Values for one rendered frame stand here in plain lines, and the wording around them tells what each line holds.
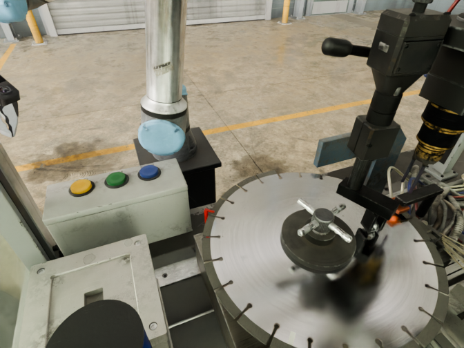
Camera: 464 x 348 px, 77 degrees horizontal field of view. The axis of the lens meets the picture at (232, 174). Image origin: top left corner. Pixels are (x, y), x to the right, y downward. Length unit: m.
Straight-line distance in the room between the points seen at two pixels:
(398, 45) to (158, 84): 0.51
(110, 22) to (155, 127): 5.51
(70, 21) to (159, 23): 5.56
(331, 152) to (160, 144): 0.41
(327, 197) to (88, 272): 0.42
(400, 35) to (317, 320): 0.33
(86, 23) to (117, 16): 0.53
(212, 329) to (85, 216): 0.32
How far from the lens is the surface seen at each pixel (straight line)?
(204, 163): 0.94
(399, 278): 0.48
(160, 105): 0.73
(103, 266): 0.53
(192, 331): 0.60
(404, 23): 0.36
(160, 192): 0.63
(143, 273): 0.50
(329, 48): 0.38
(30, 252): 0.60
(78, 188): 0.67
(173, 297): 0.64
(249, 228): 0.47
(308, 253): 0.44
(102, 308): 0.18
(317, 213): 0.44
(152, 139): 0.76
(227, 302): 0.40
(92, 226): 0.67
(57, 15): 6.22
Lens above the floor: 1.31
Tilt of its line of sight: 39 degrees down
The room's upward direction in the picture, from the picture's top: 1 degrees clockwise
